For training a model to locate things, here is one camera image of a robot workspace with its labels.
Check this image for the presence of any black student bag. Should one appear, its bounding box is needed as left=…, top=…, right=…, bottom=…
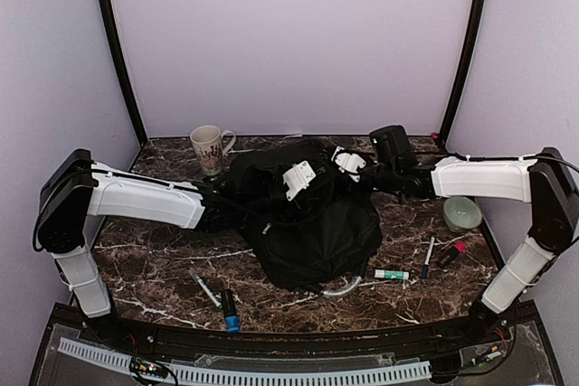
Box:
left=223, top=139, right=383, bottom=294

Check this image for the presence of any green white glue stick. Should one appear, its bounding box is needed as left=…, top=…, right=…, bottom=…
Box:
left=374, top=268, right=410, bottom=280

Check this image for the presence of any blue capped white pen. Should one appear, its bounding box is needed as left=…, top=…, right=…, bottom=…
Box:
left=420, top=236, right=436, bottom=279

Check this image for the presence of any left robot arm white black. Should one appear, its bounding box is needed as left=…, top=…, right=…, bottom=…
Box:
left=33, top=148, right=275, bottom=320

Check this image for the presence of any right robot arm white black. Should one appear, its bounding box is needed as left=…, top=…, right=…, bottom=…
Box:
left=355, top=126, right=578, bottom=315

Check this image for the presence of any cream printed mug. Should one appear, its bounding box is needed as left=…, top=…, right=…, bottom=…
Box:
left=189, top=125, right=237, bottom=176

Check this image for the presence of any clear white pen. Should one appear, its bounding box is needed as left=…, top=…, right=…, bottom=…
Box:
left=188, top=267, right=223, bottom=310

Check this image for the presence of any black marker blue cap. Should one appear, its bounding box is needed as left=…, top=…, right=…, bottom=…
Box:
left=221, top=288, right=241, bottom=334

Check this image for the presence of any pale green bowl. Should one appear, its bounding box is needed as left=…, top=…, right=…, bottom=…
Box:
left=443, top=196, right=482, bottom=232

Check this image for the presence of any pink black highlighter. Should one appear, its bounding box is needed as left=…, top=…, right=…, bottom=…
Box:
left=436, top=241, right=466, bottom=268

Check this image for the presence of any small circuit board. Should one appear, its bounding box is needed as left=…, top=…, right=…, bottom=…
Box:
left=129, top=357, right=169, bottom=379

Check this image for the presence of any grey slotted cable duct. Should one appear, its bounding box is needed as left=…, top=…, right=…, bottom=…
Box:
left=57, top=338, right=432, bottom=385

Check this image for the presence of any left black frame post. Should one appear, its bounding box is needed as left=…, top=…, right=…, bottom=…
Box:
left=98, top=0, right=148, bottom=146

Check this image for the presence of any black frame post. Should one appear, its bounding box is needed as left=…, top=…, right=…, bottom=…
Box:
left=438, top=0, right=485, bottom=147
left=98, top=0, right=148, bottom=146

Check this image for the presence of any right black frame post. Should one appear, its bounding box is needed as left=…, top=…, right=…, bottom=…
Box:
left=438, top=0, right=485, bottom=147

